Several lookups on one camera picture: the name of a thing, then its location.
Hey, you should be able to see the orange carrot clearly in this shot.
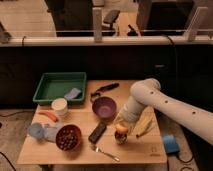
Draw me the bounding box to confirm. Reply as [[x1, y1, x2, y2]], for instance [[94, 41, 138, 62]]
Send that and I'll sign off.
[[38, 111, 58, 122]]

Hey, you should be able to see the white cup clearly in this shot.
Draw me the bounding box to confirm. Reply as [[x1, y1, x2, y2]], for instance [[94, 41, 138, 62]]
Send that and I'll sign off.
[[51, 98, 68, 117]]

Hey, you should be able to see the metal fork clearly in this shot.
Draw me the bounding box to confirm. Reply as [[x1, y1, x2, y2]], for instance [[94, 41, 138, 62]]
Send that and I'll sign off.
[[90, 144, 120, 162]]

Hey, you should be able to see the purple bowl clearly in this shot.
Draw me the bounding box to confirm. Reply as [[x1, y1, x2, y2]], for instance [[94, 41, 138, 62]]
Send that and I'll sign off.
[[92, 97, 117, 119]]

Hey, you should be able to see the banana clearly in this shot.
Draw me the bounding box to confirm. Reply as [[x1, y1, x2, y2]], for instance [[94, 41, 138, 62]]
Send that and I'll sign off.
[[136, 116, 153, 138]]

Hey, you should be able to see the yellow apple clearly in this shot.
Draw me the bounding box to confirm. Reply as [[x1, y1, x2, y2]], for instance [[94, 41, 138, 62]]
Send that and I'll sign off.
[[115, 124, 128, 134]]

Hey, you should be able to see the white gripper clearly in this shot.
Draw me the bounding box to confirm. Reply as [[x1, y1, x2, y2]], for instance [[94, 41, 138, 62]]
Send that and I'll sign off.
[[113, 113, 134, 133]]

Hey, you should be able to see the green plastic tray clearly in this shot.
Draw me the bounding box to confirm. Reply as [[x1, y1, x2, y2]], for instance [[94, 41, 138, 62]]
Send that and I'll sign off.
[[33, 72, 87, 105]]

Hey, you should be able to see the red bowl with food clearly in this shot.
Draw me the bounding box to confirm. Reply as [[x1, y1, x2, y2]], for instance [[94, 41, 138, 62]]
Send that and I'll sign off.
[[56, 124, 82, 151]]

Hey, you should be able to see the clear plastic bag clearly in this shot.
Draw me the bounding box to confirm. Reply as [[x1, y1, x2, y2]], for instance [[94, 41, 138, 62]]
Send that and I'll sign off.
[[44, 122, 63, 143]]

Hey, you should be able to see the black office chair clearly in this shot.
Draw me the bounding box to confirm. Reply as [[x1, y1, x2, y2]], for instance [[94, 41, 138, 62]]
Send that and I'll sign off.
[[103, 10, 120, 29]]

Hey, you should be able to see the black remote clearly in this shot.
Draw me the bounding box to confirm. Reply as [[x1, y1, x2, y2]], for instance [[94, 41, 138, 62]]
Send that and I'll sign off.
[[88, 122, 107, 144]]

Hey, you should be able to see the metal cup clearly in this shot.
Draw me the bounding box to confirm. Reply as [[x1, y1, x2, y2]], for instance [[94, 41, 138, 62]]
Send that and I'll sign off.
[[114, 132, 127, 145]]

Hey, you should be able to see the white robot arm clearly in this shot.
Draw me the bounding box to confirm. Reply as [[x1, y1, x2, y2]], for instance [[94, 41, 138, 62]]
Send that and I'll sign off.
[[114, 78, 213, 145]]

